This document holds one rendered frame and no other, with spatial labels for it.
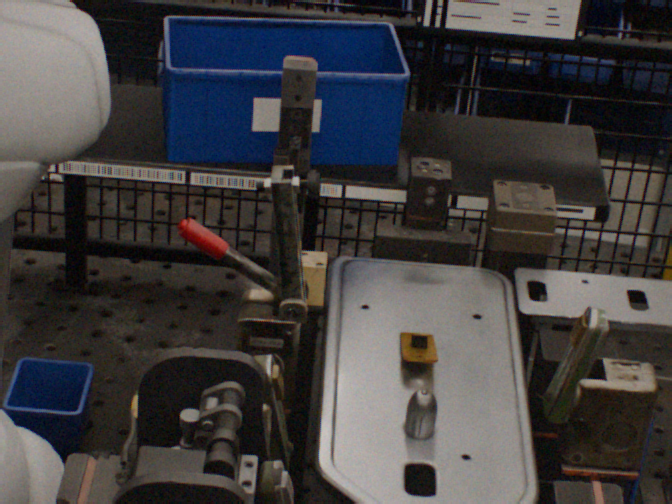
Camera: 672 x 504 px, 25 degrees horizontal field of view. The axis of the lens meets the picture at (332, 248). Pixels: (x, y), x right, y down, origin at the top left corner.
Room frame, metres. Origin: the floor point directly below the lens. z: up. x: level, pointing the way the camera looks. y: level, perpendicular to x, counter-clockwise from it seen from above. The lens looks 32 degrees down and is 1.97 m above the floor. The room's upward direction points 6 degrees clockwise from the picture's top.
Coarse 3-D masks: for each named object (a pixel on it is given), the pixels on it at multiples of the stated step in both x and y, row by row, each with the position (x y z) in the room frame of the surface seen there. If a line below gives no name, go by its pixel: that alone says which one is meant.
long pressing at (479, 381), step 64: (384, 320) 1.42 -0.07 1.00; (448, 320) 1.43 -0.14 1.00; (512, 320) 1.45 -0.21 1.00; (320, 384) 1.29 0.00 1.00; (384, 384) 1.30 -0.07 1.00; (448, 384) 1.31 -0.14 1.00; (512, 384) 1.32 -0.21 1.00; (320, 448) 1.18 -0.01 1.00; (384, 448) 1.19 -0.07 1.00; (448, 448) 1.20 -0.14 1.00; (512, 448) 1.21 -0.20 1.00
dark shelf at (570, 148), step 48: (144, 96) 1.86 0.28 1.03; (96, 144) 1.71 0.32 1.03; (144, 144) 1.72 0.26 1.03; (432, 144) 1.80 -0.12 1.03; (480, 144) 1.81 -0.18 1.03; (528, 144) 1.83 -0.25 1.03; (576, 144) 1.84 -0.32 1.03; (336, 192) 1.68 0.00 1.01; (384, 192) 1.68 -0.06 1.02; (480, 192) 1.68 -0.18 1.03; (576, 192) 1.71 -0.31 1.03
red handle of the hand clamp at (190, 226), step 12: (180, 228) 1.34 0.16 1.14; (192, 228) 1.34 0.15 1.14; (204, 228) 1.35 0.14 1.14; (192, 240) 1.34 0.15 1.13; (204, 240) 1.34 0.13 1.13; (216, 240) 1.35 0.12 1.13; (216, 252) 1.34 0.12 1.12; (228, 252) 1.35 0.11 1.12; (228, 264) 1.34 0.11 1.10; (240, 264) 1.34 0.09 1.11; (252, 264) 1.35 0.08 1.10; (252, 276) 1.34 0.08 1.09; (264, 276) 1.35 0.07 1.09; (264, 288) 1.34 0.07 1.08; (276, 288) 1.34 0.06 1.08
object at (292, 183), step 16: (272, 176) 1.35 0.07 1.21; (288, 176) 1.36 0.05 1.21; (272, 192) 1.33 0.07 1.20; (288, 192) 1.33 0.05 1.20; (320, 192) 1.35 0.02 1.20; (288, 208) 1.33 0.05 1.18; (288, 224) 1.33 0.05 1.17; (288, 240) 1.33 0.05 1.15; (288, 256) 1.33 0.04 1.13; (288, 272) 1.33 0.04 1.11; (288, 288) 1.33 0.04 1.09; (304, 288) 1.36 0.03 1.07
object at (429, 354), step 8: (400, 336) 1.38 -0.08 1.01; (408, 336) 1.38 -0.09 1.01; (416, 336) 1.36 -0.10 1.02; (424, 336) 1.36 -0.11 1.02; (432, 336) 1.39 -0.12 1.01; (408, 344) 1.36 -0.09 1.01; (416, 344) 1.35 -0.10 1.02; (424, 344) 1.35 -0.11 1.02; (432, 344) 1.36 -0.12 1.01; (408, 352) 1.33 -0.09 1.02; (416, 352) 1.34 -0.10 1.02; (424, 352) 1.34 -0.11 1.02; (432, 352) 1.34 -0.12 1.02; (408, 360) 1.32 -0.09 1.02; (416, 360) 1.32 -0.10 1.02; (424, 360) 1.32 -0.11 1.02; (432, 360) 1.32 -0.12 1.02
